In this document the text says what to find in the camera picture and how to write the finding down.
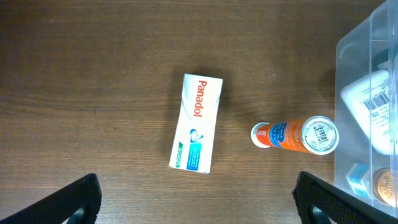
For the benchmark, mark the small jar gold lid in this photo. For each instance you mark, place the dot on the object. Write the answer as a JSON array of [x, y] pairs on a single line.
[[367, 183]]

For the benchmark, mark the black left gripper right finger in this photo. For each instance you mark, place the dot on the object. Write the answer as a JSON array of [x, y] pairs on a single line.
[[320, 202]]

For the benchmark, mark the orange tablet tube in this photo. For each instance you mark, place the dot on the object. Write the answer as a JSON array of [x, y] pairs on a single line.
[[315, 135]]

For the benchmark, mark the clear plastic container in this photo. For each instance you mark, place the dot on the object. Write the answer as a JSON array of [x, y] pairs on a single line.
[[369, 47]]

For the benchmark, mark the white squeeze bottle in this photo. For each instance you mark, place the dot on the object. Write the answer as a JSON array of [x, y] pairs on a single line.
[[368, 101]]

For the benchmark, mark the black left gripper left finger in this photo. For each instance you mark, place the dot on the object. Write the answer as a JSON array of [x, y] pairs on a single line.
[[78, 202]]

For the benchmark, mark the white Panadol box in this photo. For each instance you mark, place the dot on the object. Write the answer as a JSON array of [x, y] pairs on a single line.
[[194, 137]]

